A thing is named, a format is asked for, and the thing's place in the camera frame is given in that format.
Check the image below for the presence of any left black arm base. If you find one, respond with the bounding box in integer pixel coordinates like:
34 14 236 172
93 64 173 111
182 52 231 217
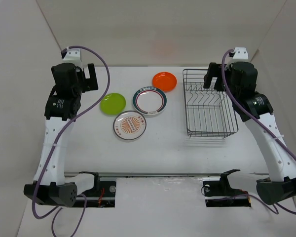
65 172 116 208

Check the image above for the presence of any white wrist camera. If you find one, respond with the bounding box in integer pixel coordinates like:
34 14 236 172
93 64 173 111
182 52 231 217
61 47 83 68
230 47 249 62

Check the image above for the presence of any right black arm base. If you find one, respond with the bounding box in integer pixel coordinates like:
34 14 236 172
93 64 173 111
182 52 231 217
201 169 251 207

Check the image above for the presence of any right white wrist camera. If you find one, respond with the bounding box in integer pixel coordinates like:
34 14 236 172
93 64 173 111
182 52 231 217
230 47 249 62

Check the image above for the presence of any orange sunburst pattern plate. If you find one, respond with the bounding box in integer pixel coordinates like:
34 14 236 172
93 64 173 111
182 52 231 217
113 111 147 141

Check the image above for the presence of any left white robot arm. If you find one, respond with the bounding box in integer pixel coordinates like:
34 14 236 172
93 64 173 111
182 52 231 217
24 63 101 207

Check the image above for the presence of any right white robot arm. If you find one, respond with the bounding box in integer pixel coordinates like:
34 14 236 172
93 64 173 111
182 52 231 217
204 62 296 205

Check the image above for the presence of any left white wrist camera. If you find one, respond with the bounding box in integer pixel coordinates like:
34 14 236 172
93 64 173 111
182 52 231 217
61 47 83 68

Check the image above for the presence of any grey wire dish rack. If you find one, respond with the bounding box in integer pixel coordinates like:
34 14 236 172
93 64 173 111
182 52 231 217
183 69 239 138

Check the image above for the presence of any white plate green red rim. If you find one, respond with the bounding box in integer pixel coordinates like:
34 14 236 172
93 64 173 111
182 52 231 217
132 86 167 116

